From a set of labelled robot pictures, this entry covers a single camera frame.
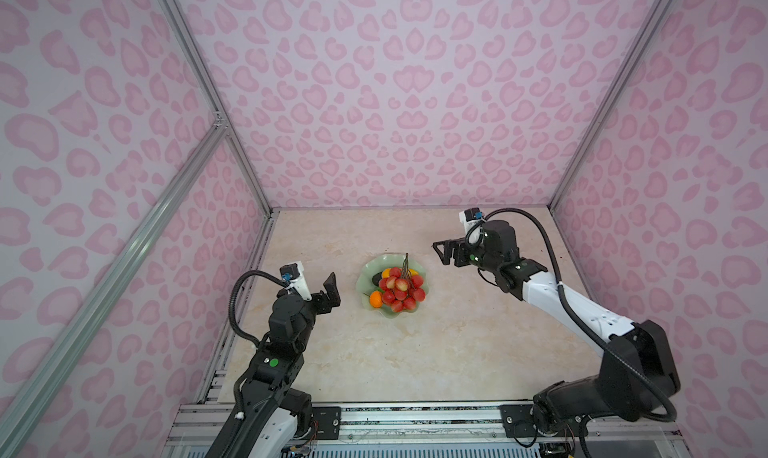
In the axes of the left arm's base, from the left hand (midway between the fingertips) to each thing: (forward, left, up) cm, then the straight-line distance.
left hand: (318, 273), depth 75 cm
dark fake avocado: (+9, -13, -18) cm, 25 cm away
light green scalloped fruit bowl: (+12, -11, -19) cm, 25 cm away
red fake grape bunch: (0, -21, -10) cm, 23 cm away
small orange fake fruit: (+1, -14, -16) cm, 21 cm away
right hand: (+10, -34, -1) cm, 36 cm away
